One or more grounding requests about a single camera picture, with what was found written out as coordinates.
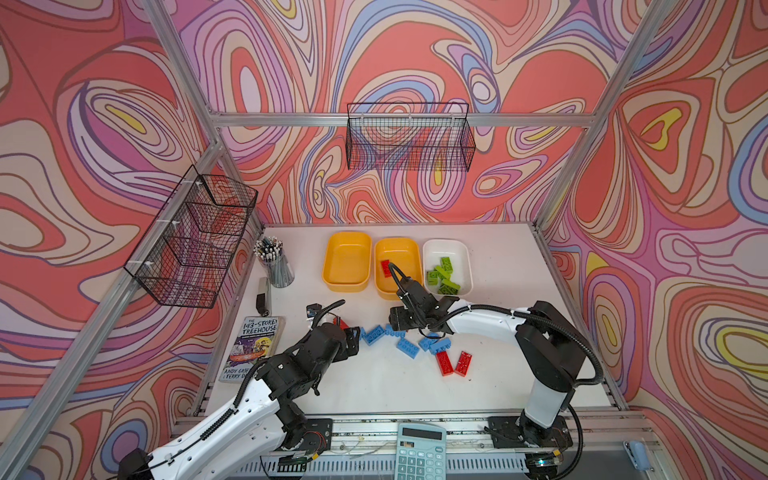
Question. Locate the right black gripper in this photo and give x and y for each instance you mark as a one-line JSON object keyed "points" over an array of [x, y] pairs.
{"points": [[396, 318]]}

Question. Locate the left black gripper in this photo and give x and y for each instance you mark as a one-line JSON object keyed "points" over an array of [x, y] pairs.
{"points": [[351, 340]]}

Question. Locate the red lego brick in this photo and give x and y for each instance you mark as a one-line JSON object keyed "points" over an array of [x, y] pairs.
{"points": [[444, 363], [463, 364], [385, 265], [342, 324]]}

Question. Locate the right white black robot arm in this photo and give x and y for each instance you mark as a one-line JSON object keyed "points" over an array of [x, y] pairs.
{"points": [[559, 356]]}

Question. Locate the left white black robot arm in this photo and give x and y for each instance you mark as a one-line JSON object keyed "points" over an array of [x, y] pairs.
{"points": [[260, 417]]}

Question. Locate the blue lego brick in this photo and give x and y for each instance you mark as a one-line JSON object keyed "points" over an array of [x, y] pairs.
{"points": [[426, 342], [371, 337], [440, 345], [391, 332], [408, 348]]}

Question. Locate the white plastic bin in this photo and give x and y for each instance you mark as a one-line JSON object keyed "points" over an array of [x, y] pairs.
{"points": [[458, 253]]}

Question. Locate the treehouse paperback book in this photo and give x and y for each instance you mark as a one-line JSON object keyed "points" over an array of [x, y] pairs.
{"points": [[256, 340]]}

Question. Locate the middle yellow plastic bin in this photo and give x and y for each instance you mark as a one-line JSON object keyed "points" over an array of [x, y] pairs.
{"points": [[405, 254]]}

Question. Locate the yellow plastic bin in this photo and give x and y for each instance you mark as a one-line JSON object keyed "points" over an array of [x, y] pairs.
{"points": [[347, 264], [405, 254]]}

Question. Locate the left yellow plastic bin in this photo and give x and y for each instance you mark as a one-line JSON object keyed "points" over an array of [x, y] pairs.
{"points": [[347, 264]]}

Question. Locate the cup of pencils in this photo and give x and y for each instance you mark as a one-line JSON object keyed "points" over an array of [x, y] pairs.
{"points": [[270, 252]]}

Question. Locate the teal desk calculator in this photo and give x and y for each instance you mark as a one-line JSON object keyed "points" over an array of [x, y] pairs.
{"points": [[420, 452]]}

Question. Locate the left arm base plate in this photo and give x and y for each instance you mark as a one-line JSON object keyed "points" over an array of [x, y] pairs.
{"points": [[312, 436]]}

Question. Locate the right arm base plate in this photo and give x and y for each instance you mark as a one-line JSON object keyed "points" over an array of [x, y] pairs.
{"points": [[510, 432]]}

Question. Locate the left black wire basket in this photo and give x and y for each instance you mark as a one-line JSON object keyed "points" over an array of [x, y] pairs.
{"points": [[200, 227]]}

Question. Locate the black wire basket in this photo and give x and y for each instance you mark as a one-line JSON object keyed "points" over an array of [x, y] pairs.
{"points": [[200, 227], [409, 136]]}

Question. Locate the back black wire basket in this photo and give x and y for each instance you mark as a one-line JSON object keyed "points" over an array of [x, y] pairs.
{"points": [[409, 136]]}

